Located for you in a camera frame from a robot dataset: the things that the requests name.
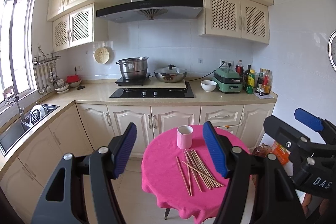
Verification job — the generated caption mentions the pink round tablecloth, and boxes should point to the pink round tablecloth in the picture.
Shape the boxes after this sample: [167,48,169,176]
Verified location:
[140,124,254,224]

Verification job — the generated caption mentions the white ceramic bowl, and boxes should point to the white ceramic bowl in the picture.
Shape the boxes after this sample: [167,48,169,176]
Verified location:
[201,80,217,92]

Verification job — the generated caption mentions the pink cup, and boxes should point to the pink cup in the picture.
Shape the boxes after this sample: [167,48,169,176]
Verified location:
[177,125,193,149]

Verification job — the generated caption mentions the sauce bottles group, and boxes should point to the sauce bottles group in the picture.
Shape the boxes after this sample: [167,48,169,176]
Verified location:
[256,69,272,96]

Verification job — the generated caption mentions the red lid container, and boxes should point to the red lid container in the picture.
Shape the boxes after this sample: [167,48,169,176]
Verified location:
[66,75,81,84]

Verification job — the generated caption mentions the steel stock pot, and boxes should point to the steel stock pot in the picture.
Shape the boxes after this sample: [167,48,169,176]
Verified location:
[116,56,149,80]

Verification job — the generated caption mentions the round bamboo trivet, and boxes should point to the round bamboo trivet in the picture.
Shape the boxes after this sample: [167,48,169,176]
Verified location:
[94,47,110,64]

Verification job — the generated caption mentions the black induction cooker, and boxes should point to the black induction cooker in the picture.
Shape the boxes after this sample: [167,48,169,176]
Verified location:
[115,73,150,86]

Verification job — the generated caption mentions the wok with glass lid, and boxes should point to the wok with glass lid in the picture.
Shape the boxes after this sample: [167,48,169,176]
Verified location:
[154,64,187,83]

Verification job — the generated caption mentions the window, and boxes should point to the window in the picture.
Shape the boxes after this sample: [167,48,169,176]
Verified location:
[1,0,34,99]

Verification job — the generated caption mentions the stacked white dishes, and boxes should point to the stacked white dishes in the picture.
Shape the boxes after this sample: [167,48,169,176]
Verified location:
[54,79,70,93]

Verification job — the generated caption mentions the dark olive oil bottle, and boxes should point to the dark olive oil bottle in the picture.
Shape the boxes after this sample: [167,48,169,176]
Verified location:
[243,64,251,90]

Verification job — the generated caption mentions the orange snack bag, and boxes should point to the orange snack bag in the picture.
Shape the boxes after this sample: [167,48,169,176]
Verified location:
[271,141,289,165]

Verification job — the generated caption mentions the green electric grill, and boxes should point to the green electric grill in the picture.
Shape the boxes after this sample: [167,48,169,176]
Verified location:
[213,68,243,93]

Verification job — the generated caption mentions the black gas hob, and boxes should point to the black gas hob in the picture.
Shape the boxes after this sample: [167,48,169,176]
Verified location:
[109,83,195,99]

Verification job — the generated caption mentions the kitchen sink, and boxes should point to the kitchen sink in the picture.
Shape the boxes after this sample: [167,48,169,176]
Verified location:
[1,104,59,155]

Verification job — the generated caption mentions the green yellow oil bottle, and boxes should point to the green yellow oil bottle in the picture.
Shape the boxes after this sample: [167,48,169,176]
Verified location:
[245,69,255,94]

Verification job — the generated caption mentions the wall utensil rack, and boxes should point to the wall utensil rack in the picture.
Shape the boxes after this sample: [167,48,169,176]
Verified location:
[33,46,60,96]

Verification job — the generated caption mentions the lower base cabinets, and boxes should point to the lower base cabinets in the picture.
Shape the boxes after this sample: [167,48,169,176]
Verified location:
[1,103,273,223]

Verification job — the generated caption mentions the black range hood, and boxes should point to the black range hood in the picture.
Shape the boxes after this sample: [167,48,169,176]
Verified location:
[96,0,204,23]

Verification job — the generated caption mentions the amber oil jug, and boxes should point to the amber oil jug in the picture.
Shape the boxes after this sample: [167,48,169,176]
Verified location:
[252,143,272,157]

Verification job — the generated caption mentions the chrome faucet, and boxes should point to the chrome faucet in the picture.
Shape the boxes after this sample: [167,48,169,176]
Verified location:
[2,86,25,121]

